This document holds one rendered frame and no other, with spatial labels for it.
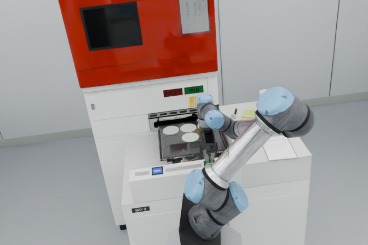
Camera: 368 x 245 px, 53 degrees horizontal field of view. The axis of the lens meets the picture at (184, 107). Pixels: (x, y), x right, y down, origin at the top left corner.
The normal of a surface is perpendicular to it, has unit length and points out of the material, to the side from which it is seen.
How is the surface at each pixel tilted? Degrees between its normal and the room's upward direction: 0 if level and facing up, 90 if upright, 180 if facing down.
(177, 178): 90
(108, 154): 90
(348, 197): 0
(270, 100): 38
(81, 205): 0
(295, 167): 90
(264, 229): 90
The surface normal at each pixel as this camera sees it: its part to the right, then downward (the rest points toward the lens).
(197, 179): -0.83, -0.36
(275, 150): -0.09, -0.88
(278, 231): 0.10, 0.46
